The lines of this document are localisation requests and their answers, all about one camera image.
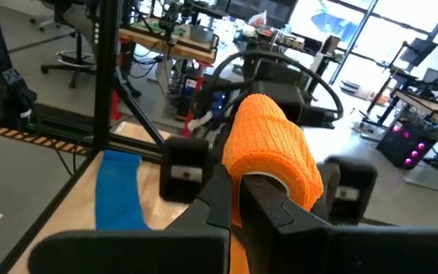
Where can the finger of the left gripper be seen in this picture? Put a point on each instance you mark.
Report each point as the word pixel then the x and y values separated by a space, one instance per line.
pixel 185 156
pixel 352 171

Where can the black aluminium rig frame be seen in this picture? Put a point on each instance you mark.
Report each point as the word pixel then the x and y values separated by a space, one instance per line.
pixel 105 76

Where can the yellow black hazard strip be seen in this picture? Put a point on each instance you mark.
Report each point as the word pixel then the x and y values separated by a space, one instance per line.
pixel 32 137

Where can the orange elastic bandage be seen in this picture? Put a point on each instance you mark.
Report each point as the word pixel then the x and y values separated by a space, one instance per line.
pixel 268 137

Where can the blue elastic bandage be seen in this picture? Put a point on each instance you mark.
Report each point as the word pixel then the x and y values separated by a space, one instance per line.
pixel 120 190

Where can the black computer monitor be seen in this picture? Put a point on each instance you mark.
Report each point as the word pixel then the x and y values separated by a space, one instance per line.
pixel 272 11

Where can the computer with pink lights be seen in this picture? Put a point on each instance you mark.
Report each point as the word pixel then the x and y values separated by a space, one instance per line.
pixel 401 148

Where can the black office chair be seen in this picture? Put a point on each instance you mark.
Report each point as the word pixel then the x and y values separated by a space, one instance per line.
pixel 78 57

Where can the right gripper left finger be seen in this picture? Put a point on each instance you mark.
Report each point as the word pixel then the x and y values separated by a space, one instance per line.
pixel 146 253

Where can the wooden workbench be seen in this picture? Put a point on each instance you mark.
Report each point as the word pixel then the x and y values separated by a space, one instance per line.
pixel 165 47

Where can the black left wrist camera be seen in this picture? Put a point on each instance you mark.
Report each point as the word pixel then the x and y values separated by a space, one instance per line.
pixel 276 72

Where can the wooden desk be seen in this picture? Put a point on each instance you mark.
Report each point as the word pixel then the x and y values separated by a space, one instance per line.
pixel 432 108

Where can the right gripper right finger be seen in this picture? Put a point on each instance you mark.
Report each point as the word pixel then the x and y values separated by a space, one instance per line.
pixel 356 251

